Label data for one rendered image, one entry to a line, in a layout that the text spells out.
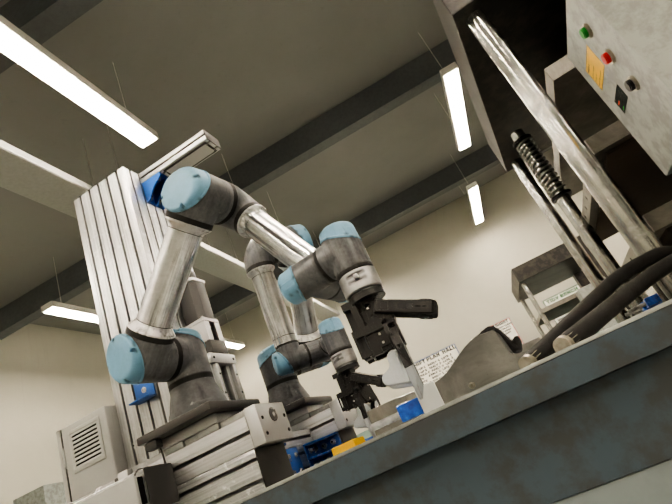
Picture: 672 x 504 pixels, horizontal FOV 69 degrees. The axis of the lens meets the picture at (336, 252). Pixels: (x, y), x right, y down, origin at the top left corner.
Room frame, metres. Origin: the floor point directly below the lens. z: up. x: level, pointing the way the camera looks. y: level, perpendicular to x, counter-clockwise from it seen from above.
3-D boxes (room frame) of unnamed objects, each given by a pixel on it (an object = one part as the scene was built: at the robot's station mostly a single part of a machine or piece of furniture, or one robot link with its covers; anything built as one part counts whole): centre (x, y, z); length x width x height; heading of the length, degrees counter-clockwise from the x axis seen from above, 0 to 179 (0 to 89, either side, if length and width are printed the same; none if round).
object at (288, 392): (1.71, 0.36, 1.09); 0.15 x 0.15 x 0.10
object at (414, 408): (0.88, 0.00, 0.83); 0.13 x 0.05 x 0.05; 86
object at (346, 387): (1.46, 0.12, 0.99); 0.09 x 0.08 x 0.12; 64
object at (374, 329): (0.88, -0.01, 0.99); 0.09 x 0.08 x 0.12; 86
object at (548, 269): (5.99, -2.30, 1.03); 1.54 x 0.94 x 2.06; 169
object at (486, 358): (1.32, -0.18, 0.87); 0.50 x 0.26 x 0.14; 72
